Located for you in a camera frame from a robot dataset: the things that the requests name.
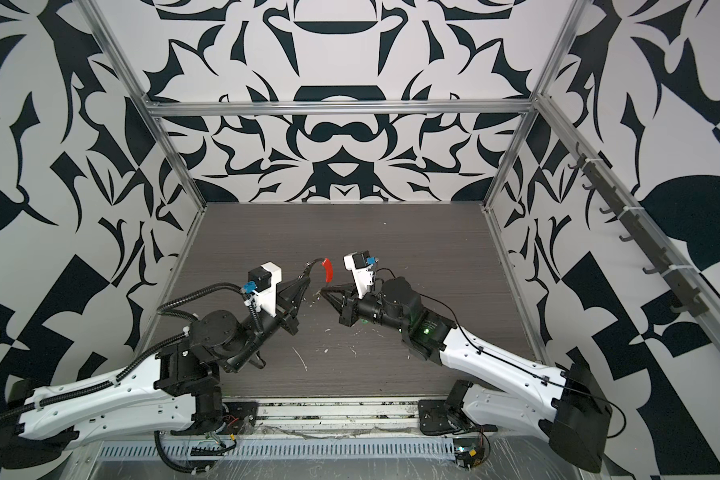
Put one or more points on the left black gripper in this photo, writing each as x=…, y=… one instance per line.
x=284, y=310

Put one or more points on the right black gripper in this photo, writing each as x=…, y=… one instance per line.
x=351, y=309

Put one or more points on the red key tag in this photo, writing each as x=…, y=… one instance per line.
x=328, y=268

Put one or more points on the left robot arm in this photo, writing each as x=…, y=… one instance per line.
x=171, y=386

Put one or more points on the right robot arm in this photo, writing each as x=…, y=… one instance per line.
x=567, y=408

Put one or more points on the green circuit board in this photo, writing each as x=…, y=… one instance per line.
x=471, y=452

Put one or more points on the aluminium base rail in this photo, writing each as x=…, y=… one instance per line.
x=365, y=416

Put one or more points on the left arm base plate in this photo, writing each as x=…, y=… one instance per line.
x=236, y=417

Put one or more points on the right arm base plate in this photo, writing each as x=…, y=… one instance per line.
x=434, y=419

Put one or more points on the white slotted cable duct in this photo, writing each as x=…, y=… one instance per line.
x=289, y=449

